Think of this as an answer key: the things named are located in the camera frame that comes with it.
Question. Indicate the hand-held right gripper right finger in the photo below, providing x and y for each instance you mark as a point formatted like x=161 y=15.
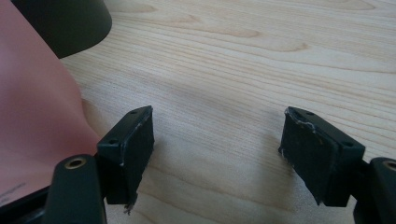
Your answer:
x=317 y=155

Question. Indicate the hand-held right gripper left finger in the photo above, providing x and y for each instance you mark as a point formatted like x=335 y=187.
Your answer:
x=130 y=146

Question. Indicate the pink bottle with dark cap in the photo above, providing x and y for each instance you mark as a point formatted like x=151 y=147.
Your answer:
x=31 y=109

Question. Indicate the round jar with pink lid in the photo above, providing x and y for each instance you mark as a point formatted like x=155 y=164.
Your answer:
x=68 y=25

